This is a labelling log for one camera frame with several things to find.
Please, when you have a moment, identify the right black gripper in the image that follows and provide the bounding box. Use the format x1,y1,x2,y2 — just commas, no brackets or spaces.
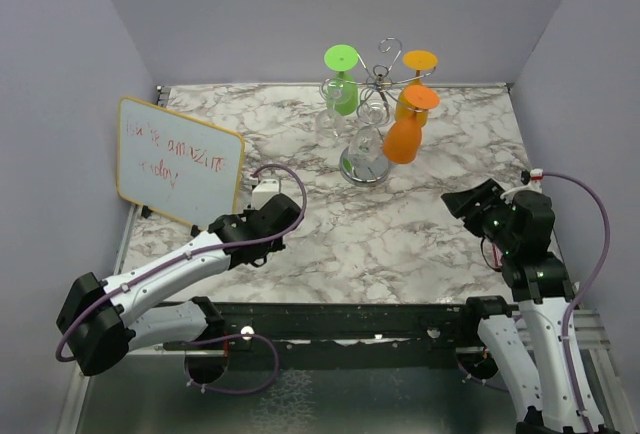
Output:
443,177,519,252

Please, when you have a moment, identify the orange plastic wine glass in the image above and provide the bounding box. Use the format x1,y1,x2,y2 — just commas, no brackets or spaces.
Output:
382,86,429,164

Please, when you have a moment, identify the clear wine glass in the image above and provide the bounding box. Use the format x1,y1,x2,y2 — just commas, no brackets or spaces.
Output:
348,100,390,183

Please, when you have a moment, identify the yellow plastic wine glass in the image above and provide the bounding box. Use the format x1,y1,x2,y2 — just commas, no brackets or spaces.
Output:
395,50,440,127

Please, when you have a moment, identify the green plastic wine glass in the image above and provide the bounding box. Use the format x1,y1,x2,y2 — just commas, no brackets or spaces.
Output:
324,44,359,116

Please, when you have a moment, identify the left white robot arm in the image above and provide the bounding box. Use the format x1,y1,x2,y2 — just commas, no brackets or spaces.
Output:
56,194,307,376

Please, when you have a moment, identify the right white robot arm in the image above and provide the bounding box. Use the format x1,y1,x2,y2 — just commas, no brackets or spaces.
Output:
441,170,610,433

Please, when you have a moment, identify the chrome wine glass rack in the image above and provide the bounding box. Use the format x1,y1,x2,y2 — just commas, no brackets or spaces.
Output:
315,37,440,187

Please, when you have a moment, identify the clear glass hanging on rack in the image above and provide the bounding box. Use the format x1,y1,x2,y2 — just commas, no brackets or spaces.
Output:
315,78,352,141

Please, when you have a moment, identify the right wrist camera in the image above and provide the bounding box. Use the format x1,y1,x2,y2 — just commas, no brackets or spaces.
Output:
500,168,544,202

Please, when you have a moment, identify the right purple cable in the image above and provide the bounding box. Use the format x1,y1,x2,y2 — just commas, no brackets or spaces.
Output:
542,171,612,434

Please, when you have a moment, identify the purple cable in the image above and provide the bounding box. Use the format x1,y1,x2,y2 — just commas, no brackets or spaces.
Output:
54,163,308,363
542,171,612,434

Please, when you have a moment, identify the small whiteboard yellow frame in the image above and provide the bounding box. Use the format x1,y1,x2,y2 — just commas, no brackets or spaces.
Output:
116,97,245,227

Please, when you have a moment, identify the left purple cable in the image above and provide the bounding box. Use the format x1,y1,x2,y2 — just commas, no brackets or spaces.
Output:
54,163,308,363

